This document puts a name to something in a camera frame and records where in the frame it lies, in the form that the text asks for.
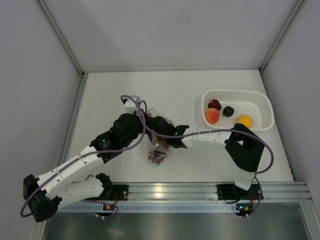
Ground dark purple fake plum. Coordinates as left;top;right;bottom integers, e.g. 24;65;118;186
222;106;235;117

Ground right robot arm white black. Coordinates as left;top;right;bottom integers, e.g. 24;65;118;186
145;116;265;199

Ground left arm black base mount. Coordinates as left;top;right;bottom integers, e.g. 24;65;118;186
104;184;129;201

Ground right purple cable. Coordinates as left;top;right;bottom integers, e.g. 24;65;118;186
138;100;275;221

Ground purple cable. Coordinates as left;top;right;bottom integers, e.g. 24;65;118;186
138;100;275;221
20;94;148;221

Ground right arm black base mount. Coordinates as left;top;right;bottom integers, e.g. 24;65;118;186
217;183;262;201

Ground purple fake grapes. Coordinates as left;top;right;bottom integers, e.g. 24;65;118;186
148;142;169;166

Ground clear zip top bag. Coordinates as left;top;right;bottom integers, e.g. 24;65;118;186
146;108;176;167

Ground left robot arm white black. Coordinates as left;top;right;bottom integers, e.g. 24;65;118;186
23;111;148;223

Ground aluminium mounting rail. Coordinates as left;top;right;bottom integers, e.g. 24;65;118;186
123;181;313;203

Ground dark red fake apple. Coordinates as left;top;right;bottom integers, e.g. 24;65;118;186
207;99;222;111

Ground white slotted cable duct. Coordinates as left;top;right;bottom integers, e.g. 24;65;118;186
58;202;250;214

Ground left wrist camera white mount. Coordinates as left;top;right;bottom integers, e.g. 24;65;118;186
120;95;140;114

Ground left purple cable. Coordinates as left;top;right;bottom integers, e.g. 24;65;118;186
20;94;148;221

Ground white perforated plastic basket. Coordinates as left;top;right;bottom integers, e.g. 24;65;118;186
201;89;275;132

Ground orange fake peach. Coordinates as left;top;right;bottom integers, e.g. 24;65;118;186
204;108;220;125

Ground yellow fake peach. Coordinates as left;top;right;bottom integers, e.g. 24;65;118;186
236;114;254;129

